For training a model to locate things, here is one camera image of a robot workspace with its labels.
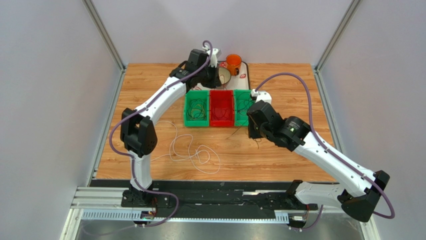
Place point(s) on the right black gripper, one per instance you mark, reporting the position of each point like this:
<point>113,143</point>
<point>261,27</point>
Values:
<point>252,126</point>

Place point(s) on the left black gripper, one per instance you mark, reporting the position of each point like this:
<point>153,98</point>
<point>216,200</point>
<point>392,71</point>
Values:
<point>215,82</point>

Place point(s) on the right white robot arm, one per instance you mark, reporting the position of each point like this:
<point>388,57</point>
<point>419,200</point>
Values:
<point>358,189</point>

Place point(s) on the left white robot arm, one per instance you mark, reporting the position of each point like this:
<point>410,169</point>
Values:
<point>137,127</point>

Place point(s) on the beige ceramic bowl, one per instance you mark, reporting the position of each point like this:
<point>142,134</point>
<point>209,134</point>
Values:
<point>224,77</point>

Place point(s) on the right green plastic bin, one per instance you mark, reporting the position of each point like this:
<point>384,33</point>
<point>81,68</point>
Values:
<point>242,103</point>

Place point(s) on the green plastic bin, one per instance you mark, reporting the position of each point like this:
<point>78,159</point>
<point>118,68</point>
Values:
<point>242,103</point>
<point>196,111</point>

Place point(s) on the red plastic bin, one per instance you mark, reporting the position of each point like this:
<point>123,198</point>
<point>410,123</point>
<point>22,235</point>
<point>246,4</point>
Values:
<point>221,108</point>

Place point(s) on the orange mug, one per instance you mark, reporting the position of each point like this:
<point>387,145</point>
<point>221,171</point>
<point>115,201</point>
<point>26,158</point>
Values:
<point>233,63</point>

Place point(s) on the white strawberry tray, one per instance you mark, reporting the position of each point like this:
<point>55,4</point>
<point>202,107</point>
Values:
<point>236,82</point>

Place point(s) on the left green plastic bin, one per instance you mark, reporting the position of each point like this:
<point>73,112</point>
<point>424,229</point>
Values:
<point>196,111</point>

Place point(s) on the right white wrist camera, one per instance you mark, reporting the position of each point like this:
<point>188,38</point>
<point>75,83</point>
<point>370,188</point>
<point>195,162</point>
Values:
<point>260,95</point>

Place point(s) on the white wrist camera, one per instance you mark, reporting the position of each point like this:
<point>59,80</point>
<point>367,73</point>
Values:
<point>260,95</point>
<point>214,54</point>

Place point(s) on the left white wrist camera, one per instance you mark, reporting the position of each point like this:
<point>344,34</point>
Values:
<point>214,54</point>

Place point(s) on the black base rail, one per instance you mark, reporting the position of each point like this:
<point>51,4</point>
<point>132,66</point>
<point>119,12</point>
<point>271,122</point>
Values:
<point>202,199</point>

